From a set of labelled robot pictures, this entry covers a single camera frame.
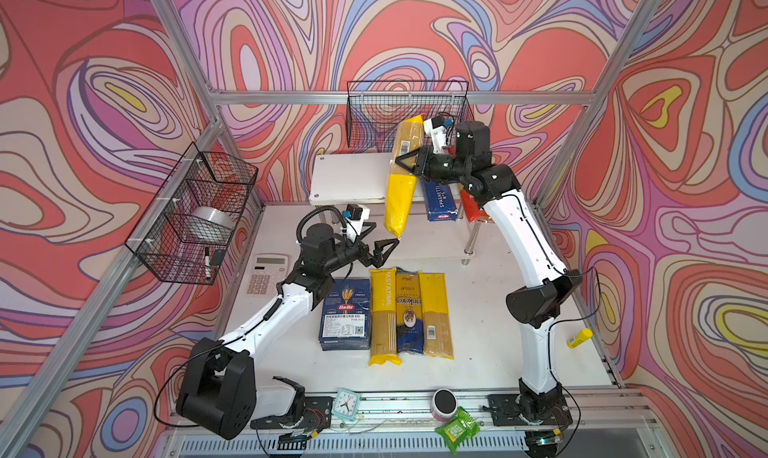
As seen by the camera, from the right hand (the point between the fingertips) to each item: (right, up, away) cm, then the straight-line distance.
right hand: (400, 167), depth 72 cm
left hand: (-3, -16, +2) cm, 17 cm away
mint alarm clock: (-14, -59, +1) cm, 61 cm away
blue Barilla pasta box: (-15, -41, +9) cm, 45 cm away
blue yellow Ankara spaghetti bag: (+3, -40, +16) cm, 43 cm away
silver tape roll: (-46, -14, -2) cm, 48 cm away
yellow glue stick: (+49, -44, +6) cm, 66 cm away
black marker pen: (-47, -24, -1) cm, 53 cm away
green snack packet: (+15, -63, -2) cm, 65 cm away
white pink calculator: (-43, -28, +25) cm, 57 cm away
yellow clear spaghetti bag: (+11, -42, +14) cm, 46 cm away
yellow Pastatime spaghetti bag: (-4, -41, +14) cm, 44 cm away
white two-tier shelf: (-10, -1, +8) cm, 13 cm away
